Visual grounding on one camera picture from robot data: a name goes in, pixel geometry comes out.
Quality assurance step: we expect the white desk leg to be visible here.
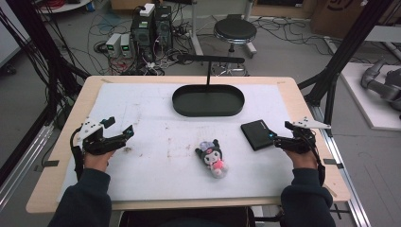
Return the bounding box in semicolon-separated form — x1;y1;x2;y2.
188;0;205;57

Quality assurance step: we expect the plush doll toy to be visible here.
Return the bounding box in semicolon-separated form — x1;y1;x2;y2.
194;138;229;180

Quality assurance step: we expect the white table mat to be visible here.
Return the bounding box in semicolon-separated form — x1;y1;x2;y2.
56;81;296;203

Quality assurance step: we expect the cardboard box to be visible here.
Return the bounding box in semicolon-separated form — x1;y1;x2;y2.
309;0;375;41

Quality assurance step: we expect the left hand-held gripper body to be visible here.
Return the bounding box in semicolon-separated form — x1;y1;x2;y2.
76;116;128;156

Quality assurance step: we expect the person's left hand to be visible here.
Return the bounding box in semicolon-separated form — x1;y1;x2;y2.
83;149;116;173

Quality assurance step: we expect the right hand-held gripper cable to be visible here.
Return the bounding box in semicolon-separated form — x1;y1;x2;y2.
310;135;326;187

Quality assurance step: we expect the black oval tray with stand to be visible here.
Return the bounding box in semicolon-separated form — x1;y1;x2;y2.
171;53;246;118

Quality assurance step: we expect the black rectangular box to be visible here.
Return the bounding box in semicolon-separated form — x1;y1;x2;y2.
240;119;278;152

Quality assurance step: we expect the white round table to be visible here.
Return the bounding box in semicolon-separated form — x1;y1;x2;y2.
37;0;93;15

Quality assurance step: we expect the aluminium rail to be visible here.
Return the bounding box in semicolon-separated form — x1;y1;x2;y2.
309;104;374;227
0;123;55;211

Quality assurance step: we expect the left hand-held gripper cable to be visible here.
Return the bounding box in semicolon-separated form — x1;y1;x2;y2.
69;127;85;182

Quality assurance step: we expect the white platform board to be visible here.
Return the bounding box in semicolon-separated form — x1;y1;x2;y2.
340;61;401;132

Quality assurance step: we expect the grey power supply unit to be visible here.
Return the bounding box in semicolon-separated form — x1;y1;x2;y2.
119;33;133;59
105;32;123;59

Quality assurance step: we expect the black frame post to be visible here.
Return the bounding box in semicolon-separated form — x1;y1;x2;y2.
0;0;91;133
297;0;395;127

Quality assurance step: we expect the person's right hand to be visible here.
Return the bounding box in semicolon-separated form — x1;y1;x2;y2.
283;148;319;170

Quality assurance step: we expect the black computer tower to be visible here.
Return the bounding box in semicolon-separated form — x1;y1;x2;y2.
153;5;174;52
130;11;156;61

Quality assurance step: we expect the white box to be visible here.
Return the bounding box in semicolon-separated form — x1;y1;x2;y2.
139;2;156;18

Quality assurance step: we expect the tangle of floor cables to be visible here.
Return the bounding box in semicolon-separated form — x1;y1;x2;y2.
86;6;197;77

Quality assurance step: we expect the black round stool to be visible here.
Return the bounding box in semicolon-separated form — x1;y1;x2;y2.
213;16;258;77

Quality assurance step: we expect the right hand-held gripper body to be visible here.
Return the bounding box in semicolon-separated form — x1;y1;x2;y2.
278;116;332;155

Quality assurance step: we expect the hand-held gripper cable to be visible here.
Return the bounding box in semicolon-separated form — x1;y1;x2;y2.
69;127;85;182
310;135;326;187

